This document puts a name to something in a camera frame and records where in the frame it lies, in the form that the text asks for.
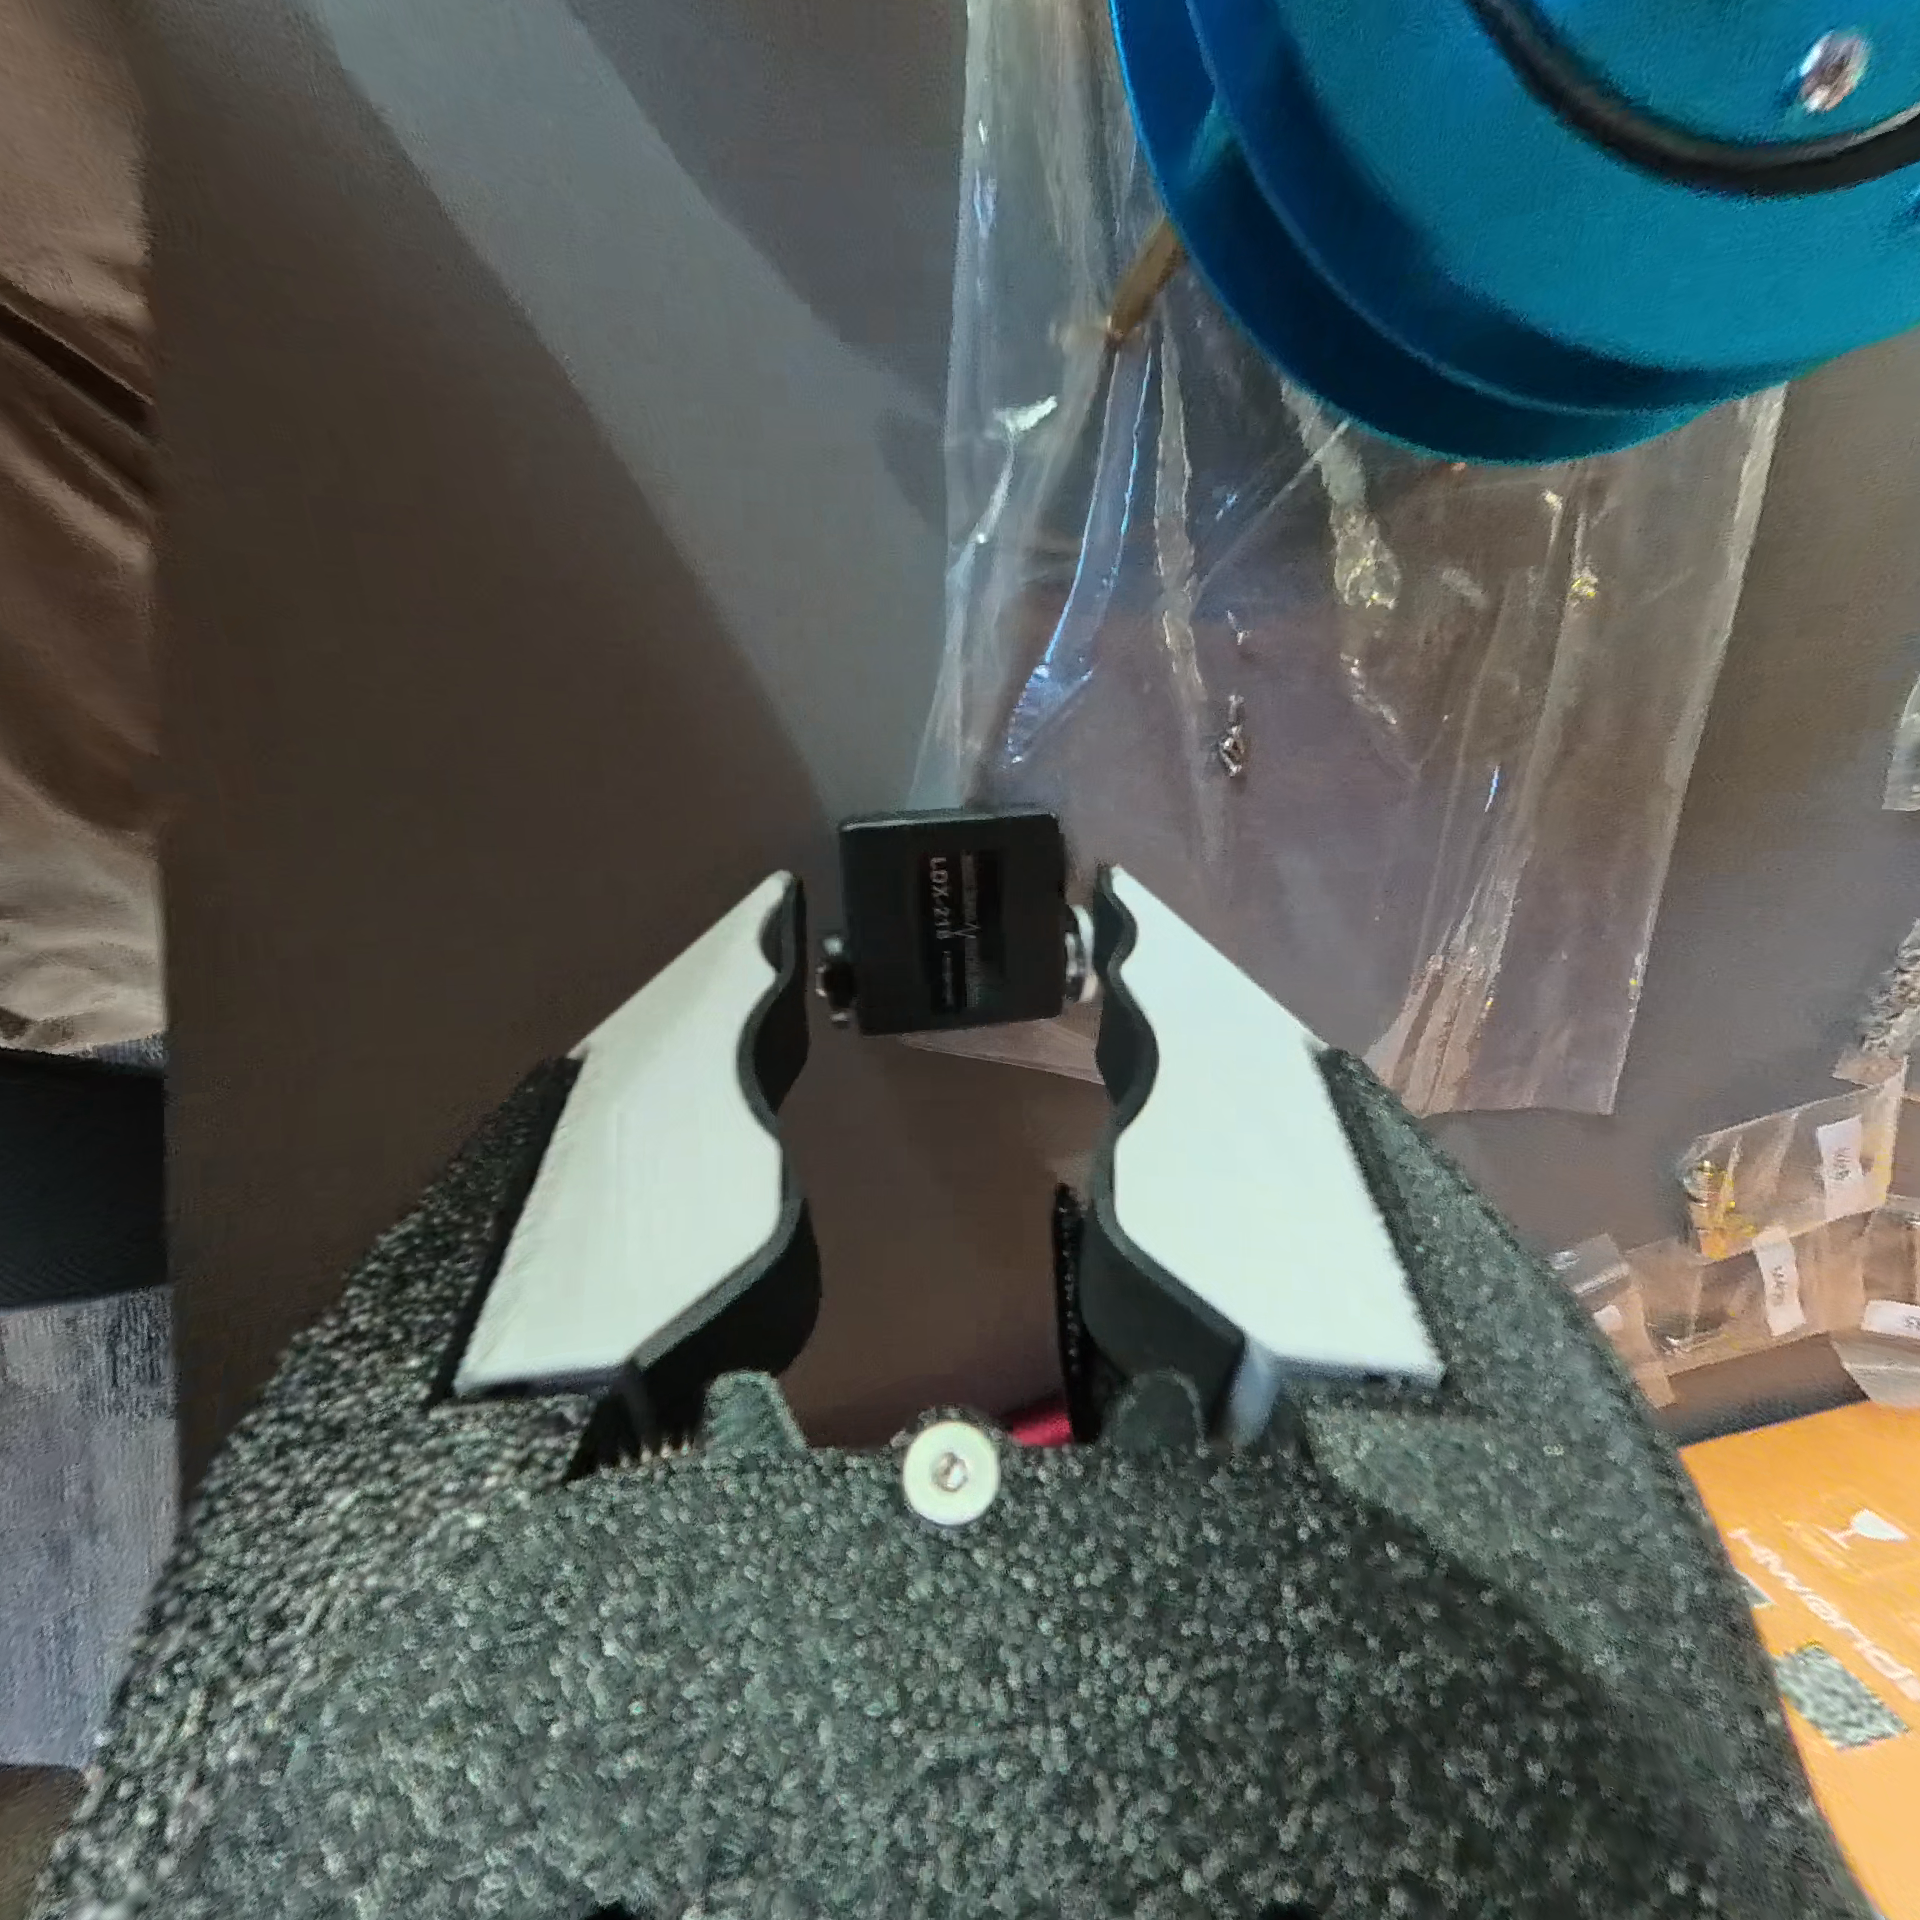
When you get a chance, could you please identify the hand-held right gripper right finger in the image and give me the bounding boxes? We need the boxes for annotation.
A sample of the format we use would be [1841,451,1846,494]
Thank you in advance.
[1051,863,1448,1446]

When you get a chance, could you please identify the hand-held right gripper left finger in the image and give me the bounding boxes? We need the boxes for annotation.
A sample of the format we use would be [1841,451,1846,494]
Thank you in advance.
[450,867,826,1481]

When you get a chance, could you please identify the black servo motor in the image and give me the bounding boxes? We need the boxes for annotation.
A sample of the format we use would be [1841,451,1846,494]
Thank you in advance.
[815,806,1103,1037]

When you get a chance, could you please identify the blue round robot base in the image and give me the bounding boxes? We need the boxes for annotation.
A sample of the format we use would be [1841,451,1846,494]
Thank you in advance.
[1070,0,1920,470]

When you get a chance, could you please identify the dark grey desk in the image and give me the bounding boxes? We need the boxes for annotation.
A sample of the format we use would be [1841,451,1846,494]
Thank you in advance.
[139,0,1920,1485]

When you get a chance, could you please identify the pile of small screw bags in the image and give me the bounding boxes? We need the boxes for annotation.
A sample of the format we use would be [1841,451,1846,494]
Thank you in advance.
[1543,914,1920,1411]

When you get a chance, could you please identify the large clear plastic bag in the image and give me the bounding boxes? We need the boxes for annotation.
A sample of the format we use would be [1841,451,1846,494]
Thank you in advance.
[908,0,1793,1120]

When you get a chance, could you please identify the orange cardboard box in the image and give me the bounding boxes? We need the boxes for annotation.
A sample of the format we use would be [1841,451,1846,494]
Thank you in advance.
[1679,1399,1920,1920]

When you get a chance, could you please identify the person's beige jacket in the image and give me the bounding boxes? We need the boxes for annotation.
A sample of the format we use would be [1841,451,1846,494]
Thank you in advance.
[0,0,168,1050]

